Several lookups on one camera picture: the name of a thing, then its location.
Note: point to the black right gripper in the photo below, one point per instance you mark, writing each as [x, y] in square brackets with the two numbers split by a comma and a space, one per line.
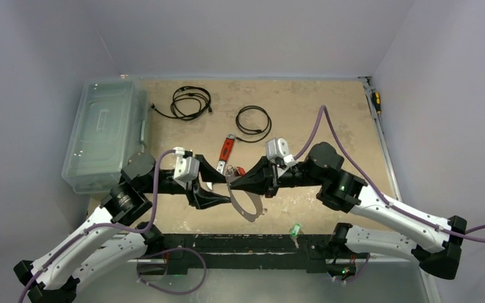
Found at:
[270, 178]

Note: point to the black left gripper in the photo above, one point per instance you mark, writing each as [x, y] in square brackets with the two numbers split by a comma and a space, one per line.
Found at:
[200, 197]

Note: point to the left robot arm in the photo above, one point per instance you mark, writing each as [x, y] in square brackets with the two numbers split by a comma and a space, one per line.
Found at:
[120, 228]

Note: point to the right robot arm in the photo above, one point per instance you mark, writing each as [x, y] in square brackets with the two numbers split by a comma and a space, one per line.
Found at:
[430, 241]

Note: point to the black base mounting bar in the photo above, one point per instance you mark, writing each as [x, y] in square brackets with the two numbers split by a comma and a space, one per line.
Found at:
[312, 253]

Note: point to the clear plastic storage box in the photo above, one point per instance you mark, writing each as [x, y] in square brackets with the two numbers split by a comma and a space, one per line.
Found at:
[109, 128]

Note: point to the yellow black screwdriver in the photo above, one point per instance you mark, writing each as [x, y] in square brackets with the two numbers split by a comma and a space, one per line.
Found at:
[376, 101]

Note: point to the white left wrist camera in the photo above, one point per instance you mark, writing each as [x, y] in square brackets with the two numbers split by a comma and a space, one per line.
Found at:
[186, 168]

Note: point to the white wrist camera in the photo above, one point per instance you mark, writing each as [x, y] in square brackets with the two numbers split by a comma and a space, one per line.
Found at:
[277, 151]
[186, 168]

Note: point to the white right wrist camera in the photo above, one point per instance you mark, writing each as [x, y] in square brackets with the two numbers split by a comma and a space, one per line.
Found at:
[277, 151]

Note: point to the red handled adjustable wrench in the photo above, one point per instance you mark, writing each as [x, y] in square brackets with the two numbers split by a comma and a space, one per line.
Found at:
[225, 152]

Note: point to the aluminium frame rail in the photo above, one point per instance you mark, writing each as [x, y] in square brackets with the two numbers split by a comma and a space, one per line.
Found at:
[428, 281]

